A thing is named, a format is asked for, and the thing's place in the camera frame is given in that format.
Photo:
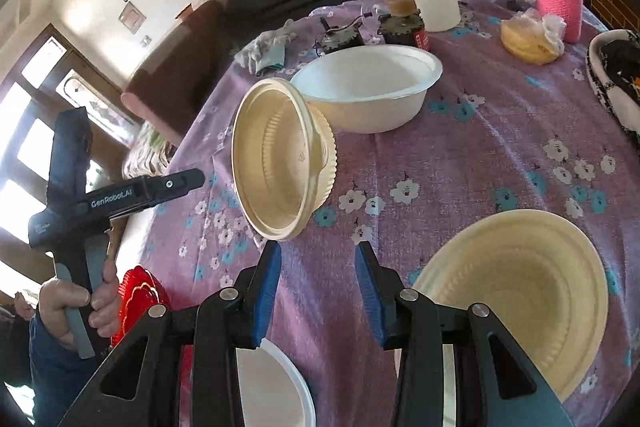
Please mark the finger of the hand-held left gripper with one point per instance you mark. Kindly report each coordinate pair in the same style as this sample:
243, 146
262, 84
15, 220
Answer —
175, 184

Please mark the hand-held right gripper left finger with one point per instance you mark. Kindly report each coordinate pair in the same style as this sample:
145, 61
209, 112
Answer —
266, 297

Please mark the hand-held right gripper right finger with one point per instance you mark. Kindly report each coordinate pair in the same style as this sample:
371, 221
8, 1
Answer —
371, 302

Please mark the cream ribbed plastic bowl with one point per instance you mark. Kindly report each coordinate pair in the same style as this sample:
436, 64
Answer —
280, 157

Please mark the person's left forearm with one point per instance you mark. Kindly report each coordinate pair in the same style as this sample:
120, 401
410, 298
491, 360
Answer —
55, 382

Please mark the person's left hand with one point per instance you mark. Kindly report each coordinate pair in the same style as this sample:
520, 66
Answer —
107, 302

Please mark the white plate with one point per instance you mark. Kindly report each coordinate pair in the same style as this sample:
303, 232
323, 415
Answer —
270, 387

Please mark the red plastic dish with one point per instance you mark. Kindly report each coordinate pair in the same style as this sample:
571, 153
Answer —
137, 289

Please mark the window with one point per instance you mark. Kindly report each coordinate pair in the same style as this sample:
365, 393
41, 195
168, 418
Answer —
45, 107

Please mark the cream ribbed plate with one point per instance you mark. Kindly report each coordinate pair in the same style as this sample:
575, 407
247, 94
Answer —
520, 287

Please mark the purple floral tablecloth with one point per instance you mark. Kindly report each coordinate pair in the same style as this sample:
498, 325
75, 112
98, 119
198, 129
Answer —
450, 167

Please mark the crumpled grey cloth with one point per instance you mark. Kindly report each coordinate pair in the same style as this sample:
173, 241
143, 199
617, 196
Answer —
265, 49

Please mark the white foam bowl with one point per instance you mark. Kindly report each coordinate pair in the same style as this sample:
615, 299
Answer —
365, 77

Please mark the dark jar with brown lid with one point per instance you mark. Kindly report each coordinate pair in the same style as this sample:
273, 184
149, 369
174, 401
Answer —
402, 27

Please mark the plastic bag with yellow food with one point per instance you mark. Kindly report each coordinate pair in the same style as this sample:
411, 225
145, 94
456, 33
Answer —
530, 39

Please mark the black and white patterned dish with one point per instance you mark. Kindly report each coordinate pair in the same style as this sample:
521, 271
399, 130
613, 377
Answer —
617, 77

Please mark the wall switch plate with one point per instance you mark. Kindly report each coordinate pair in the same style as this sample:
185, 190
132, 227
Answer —
132, 15

